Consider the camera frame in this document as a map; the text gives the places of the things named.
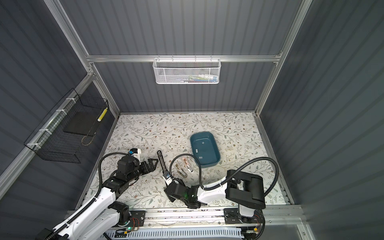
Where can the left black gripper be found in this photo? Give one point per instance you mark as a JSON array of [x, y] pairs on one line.
[[152, 167]]

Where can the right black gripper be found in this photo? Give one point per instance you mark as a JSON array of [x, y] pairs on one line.
[[165, 190]]

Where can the black stapler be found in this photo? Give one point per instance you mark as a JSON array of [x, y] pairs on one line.
[[162, 162]]

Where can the beige mini stapler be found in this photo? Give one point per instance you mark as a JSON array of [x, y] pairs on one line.
[[180, 171]]

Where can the pink mini stapler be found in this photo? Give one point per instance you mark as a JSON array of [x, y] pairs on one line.
[[188, 165]]

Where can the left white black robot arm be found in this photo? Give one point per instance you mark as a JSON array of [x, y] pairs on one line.
[[103, 210]]

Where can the teal plastic tray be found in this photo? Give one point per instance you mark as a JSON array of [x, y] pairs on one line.
[[208, 154]]

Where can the yellow marker pen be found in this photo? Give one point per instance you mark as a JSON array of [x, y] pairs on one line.
[[103, 113]]

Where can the black flat pad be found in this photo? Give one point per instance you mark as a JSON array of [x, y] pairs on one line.
[[82, 123]]

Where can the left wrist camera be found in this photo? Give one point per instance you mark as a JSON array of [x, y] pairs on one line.
[[136, 153]]

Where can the white slotted cable duct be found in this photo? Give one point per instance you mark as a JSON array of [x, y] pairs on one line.
[[216, 233]]

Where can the black wire basket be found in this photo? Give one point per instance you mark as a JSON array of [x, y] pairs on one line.
[[68, 134]]

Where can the white wire mesh basket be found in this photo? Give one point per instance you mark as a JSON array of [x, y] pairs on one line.
[[187, 73]]

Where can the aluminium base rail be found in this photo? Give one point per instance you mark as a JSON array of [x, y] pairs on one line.
[[215, 217]]

